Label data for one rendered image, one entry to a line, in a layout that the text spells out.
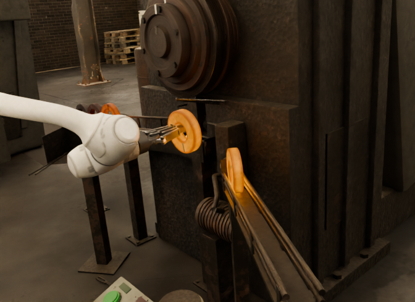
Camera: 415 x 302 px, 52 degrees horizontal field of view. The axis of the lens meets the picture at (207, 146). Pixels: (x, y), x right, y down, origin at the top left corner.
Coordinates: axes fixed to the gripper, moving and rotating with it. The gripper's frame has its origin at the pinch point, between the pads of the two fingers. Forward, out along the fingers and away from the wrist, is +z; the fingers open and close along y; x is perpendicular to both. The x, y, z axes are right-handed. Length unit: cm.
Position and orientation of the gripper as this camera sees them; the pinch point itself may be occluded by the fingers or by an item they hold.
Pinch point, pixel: (183, 126)
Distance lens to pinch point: 147.1
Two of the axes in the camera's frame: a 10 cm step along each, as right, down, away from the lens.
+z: 7.5, -3.0, 5.9
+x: -1.1, -9.3, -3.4
